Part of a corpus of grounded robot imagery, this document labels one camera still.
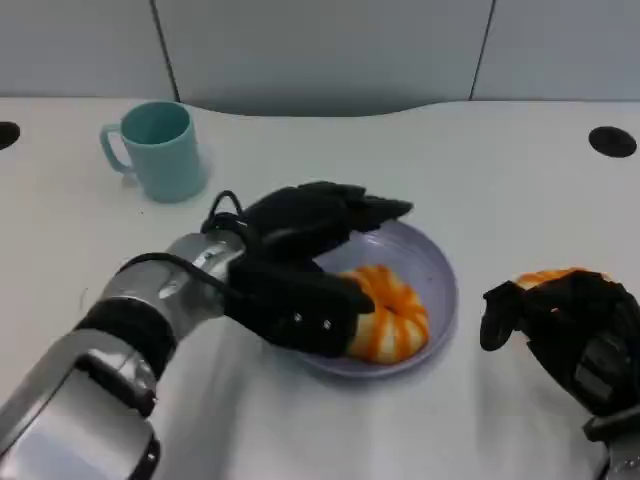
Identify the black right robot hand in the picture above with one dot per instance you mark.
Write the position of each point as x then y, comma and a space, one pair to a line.
575, 320

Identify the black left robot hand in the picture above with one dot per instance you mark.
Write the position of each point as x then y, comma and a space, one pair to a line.
305, 220

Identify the small orange bread roll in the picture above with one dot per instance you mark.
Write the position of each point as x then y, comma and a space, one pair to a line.
545, 275

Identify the large orange white bread roll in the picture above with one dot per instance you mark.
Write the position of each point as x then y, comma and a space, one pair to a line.
400, 325

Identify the lilac plate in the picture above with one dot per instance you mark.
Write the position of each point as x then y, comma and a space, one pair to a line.
430, 270

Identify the pale green mug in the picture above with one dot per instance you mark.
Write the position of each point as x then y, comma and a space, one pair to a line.
167, 160

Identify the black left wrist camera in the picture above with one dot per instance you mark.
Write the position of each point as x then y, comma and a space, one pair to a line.
295, 310

